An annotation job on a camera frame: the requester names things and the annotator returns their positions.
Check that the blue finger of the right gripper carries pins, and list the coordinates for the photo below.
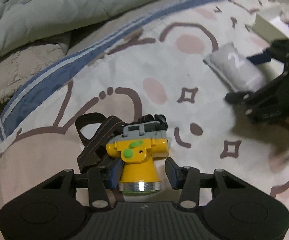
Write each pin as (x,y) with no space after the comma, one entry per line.
(261,58)

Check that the white shallow tray box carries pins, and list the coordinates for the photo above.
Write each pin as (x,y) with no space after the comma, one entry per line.
(272,23)

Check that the beige fuzzy pillow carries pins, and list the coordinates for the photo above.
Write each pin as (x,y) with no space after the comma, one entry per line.
(18,66)

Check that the cartoon bear patterned cloth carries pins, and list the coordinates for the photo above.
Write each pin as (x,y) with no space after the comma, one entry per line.
(236,171)

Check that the yellow headlamp with strap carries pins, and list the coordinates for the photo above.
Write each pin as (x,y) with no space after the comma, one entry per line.
(137,143)

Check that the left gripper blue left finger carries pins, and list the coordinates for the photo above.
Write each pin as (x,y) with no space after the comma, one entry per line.
(115,172)

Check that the grey pouch with number 2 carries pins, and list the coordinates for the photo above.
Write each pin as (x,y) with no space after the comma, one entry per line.
(235,69)

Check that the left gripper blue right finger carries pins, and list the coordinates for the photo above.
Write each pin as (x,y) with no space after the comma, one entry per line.
(174,174)

